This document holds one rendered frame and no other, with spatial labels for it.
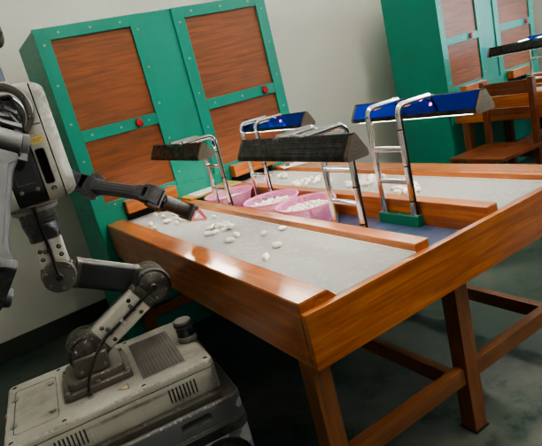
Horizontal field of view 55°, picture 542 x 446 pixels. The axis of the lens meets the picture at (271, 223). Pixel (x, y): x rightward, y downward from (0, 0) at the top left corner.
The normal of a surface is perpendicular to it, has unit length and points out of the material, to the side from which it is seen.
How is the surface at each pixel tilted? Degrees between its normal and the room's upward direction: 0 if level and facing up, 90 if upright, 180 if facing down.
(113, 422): 90
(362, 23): 90
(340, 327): 90
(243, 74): 90
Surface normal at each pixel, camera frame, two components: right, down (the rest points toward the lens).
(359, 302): 0.53, 0.11
